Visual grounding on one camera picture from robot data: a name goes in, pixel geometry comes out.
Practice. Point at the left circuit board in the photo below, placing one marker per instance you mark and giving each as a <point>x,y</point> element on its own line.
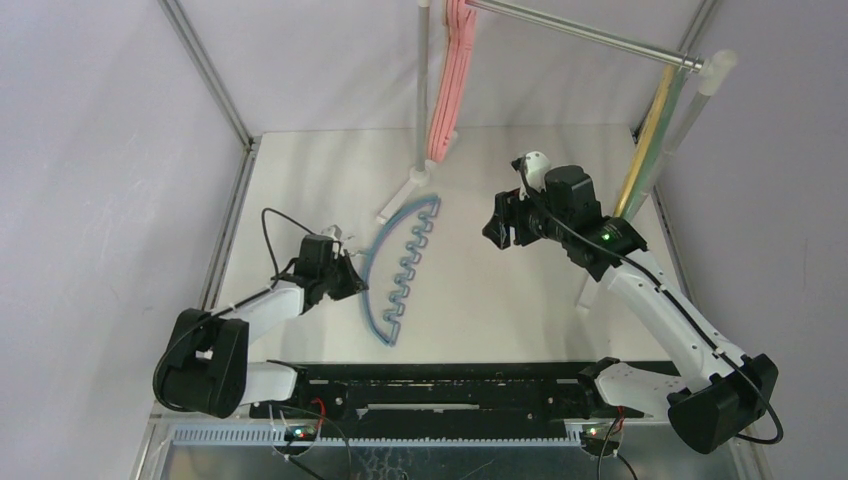
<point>300,434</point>

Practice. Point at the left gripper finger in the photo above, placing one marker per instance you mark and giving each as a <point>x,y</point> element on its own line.
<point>347,288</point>
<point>347,270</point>

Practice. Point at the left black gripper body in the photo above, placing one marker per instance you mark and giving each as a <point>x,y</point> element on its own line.
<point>337,271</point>

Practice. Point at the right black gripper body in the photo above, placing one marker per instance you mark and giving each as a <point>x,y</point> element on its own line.
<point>515,220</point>

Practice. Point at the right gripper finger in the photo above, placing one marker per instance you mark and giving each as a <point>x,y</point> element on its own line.
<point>501,234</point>
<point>508,207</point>

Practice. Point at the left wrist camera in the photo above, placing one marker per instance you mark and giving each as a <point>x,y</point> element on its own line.
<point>335,233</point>

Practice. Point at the right circuit board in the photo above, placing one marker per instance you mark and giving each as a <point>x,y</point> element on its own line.
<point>597,441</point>

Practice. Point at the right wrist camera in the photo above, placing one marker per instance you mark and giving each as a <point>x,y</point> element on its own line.
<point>534,165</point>

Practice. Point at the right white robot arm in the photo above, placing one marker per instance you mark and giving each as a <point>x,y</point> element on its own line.
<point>719,392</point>

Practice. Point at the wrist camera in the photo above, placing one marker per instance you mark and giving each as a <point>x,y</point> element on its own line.
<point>335,233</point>
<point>534,165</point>

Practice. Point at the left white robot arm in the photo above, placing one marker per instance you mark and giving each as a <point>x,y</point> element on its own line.
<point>205,367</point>

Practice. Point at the circuit board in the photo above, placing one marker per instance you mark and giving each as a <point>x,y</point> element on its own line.
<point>597,441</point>
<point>300,434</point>

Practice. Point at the silver clothes rack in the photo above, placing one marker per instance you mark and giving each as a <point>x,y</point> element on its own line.
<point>420,172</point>

